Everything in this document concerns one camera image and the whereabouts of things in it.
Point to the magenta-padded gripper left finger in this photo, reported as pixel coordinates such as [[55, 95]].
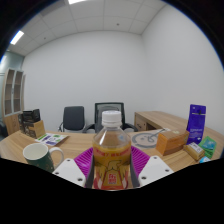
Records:
[[69, 171]]

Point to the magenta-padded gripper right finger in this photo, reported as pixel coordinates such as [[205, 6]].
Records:
[[154, 170]]

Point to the tea bottle with white cap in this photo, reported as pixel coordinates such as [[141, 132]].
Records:
[[111, 156]]

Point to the orange box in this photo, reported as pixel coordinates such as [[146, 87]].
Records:
[[171, 142]]

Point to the round printed white paper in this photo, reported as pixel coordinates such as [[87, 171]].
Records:
[[145, 138]]

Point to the green and white mug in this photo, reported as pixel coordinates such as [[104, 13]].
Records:
[[38, 158]]

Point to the printed leaflet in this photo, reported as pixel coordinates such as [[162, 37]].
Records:
[[51, 139]]

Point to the small tan box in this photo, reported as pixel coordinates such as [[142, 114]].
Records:
[[194, 151]]

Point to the small blue packet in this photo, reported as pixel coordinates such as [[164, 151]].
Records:
[[204, 160]]

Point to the black office chair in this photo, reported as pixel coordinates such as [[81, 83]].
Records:
[[74, 118]]

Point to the green packet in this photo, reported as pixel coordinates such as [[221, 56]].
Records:
[[208, 146]]

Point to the purple standing bag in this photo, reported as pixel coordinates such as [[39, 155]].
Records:
[[196, 123]]

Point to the grey mesh office chair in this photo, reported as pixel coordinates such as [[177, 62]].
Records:
[[98, 115]]

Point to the small black box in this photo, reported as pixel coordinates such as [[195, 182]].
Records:
[[21, 123]]

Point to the wooden shelf cabinet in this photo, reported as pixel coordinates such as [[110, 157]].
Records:
[[13, 100]]

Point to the small ceiling light panel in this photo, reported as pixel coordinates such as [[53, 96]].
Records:
[[16, 37]]

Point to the large ceiling light panel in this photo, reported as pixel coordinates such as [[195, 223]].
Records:
[[76, 1]]

